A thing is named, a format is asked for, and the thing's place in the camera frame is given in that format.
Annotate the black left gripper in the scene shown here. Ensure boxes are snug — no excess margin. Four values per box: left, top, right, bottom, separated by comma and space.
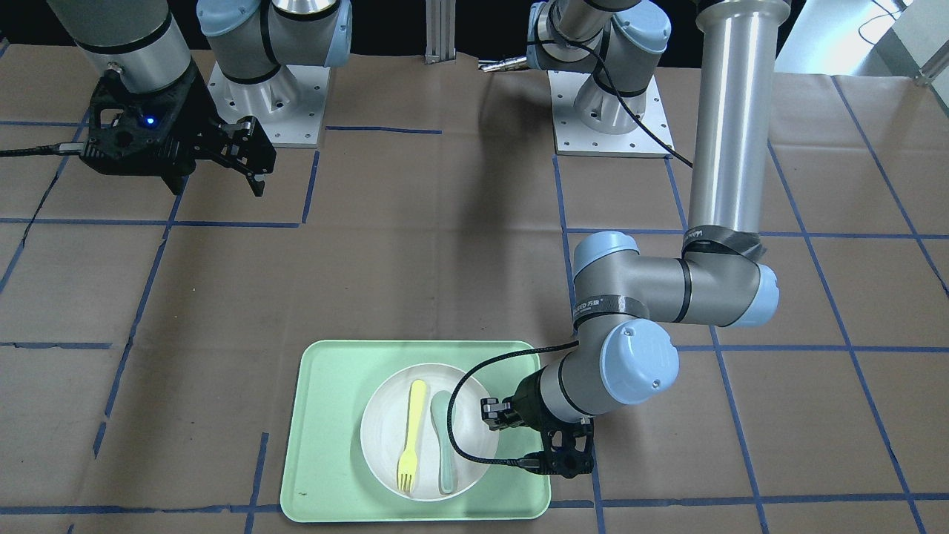
480, 371, 595, 477

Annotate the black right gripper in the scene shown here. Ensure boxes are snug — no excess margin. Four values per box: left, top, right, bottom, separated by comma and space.
80, 61, 276, 197

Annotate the yellow plastic fork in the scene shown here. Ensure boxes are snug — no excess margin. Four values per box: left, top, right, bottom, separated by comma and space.
396, 379, 428, 494

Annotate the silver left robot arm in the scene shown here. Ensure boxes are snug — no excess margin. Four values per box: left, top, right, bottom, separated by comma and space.
480, 1, 792, 478

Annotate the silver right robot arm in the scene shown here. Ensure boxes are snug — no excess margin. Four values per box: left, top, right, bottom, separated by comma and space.
37, 1, 352, 197

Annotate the green plastic spoon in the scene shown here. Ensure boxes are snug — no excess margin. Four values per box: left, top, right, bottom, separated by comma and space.
429, 391, 457, 495

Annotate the light green tray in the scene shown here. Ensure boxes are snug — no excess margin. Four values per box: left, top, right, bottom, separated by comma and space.
280, 339, 552, 523

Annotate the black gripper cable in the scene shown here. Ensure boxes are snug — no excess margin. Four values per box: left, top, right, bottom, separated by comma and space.
446, 341, 581, 468

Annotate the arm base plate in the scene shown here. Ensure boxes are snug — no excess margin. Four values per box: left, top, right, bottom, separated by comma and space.
548, 71, 674, 158
208, 64, 332, 149

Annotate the aluminium frame post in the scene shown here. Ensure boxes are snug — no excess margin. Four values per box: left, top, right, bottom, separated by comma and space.
424, 0, 457, 65

